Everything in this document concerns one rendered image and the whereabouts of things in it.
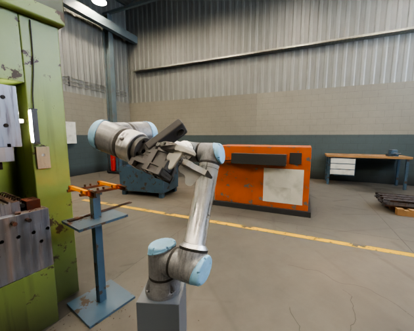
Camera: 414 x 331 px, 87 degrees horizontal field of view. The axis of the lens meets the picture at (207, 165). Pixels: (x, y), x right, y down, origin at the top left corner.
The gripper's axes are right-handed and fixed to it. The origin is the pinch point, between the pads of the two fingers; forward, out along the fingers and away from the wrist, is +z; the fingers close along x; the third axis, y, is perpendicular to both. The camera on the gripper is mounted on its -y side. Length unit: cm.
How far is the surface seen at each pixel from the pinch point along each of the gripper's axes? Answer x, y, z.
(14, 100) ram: -34, -7, -159
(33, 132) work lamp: -57, 6, -163
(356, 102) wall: -602, -520, 105
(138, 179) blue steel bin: -394, -19, -312
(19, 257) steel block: -76, 84, -127
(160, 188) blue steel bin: -401, -23, -251
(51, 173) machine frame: -83, 27, -156
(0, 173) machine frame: -72, 45, -192
